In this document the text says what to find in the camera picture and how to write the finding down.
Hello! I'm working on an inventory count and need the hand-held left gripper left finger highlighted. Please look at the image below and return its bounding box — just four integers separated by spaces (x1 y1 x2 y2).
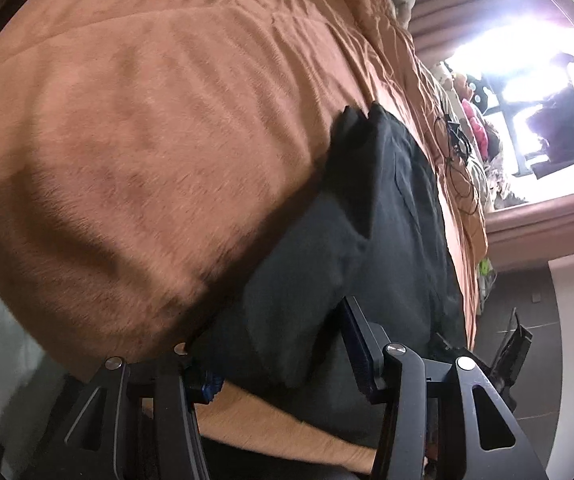
32 342 225 480

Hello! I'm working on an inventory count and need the red plush cushion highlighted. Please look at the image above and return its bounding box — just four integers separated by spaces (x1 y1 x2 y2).
461 100 493 153

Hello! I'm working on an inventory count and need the green cloth item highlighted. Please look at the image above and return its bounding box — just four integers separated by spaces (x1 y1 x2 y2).
476 257 495 306

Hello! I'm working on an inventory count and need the black garment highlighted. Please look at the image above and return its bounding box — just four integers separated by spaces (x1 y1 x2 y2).
187 102 474 456

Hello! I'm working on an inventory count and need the orange fleece blanket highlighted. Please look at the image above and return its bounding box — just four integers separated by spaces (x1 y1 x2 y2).
0 0 490 383

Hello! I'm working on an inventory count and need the pink curtain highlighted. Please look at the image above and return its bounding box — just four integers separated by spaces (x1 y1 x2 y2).
484 180 574 273
409 0 570 61

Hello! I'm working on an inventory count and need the person's right forearm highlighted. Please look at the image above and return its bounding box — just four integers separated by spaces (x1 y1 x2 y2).
194 382 380 476

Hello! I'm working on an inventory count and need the floral patterned quilt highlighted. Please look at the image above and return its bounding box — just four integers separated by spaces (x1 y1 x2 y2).
427 60 505 213

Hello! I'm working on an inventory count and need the black cable tangle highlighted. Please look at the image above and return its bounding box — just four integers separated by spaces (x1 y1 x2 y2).
433 110 482 217

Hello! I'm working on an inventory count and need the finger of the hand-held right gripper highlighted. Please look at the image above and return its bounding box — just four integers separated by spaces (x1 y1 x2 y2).
484 309 534 408

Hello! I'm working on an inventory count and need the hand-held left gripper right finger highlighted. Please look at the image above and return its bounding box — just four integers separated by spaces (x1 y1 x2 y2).
339 296 550 480

